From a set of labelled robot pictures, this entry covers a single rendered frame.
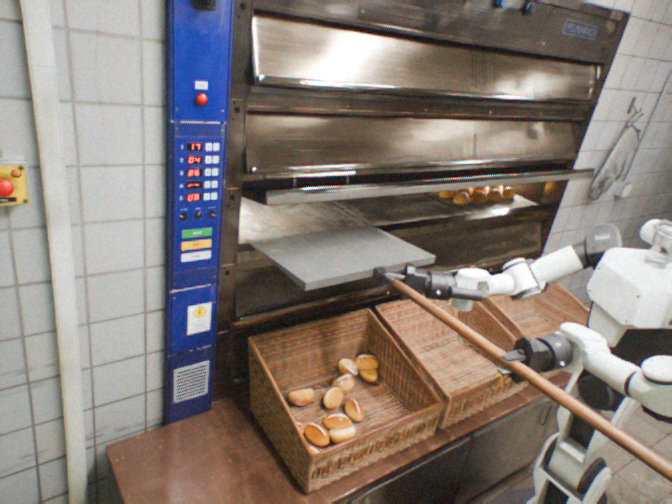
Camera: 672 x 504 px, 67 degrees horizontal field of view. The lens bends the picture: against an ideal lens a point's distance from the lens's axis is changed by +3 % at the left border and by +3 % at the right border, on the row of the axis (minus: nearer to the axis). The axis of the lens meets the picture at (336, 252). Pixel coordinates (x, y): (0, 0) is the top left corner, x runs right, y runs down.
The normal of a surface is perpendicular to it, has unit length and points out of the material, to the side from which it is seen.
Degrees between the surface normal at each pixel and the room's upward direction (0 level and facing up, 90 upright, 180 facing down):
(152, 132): 90
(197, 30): 90
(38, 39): 90
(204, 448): 0
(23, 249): 90
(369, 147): 70
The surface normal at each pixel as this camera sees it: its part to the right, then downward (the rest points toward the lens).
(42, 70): 0.57, 0.41
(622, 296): -0.98, -0.07
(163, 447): 0.15, -0.90
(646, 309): -0.58, 0.18
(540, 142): 0.58, 0.07
